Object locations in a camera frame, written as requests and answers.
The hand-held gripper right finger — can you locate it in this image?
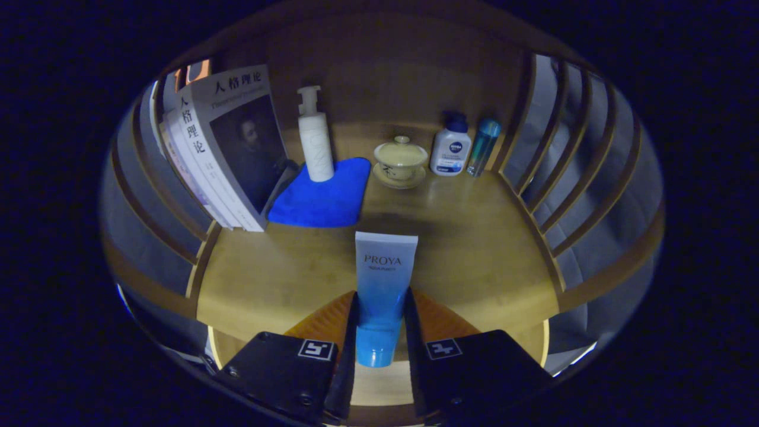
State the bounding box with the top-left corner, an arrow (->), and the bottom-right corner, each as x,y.
403,288 -> 555,425

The wooden cabinet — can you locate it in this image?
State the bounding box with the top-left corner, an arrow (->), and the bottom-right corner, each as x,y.
101,0 -> 665,368

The pale purple book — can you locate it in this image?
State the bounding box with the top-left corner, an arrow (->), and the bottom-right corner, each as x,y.
155,80 -> 232,229

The white book with portrait cover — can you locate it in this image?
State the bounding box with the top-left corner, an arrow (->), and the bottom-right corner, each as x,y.
175,64 -> 291,232

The blue folded cloth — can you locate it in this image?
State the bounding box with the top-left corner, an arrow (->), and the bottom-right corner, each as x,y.
267,157 -> 372,228

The white pump bottle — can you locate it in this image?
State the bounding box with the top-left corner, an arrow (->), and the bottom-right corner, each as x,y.
296,85 -> 335,183

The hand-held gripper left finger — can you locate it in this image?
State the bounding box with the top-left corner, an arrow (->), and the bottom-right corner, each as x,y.
212,291 -> 361,425

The wooden countertop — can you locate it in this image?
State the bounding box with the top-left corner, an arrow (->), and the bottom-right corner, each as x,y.
196,122 -> 561,345

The white bottle with blue cap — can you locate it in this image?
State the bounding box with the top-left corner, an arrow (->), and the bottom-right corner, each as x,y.
430,111 -> 473,177

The blue cleanser tube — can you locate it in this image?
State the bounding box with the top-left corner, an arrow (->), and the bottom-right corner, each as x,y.
355,231 -> 419,368

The beige saucer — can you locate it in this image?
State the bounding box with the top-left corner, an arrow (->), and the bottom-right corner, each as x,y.
372,163 -> 428,190

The slim teal bottle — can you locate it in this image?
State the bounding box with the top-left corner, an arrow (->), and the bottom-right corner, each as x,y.
466,117 -> 502,178

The beige lidded teacup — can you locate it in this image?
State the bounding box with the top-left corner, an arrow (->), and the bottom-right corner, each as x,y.
374,135 -> 429,181

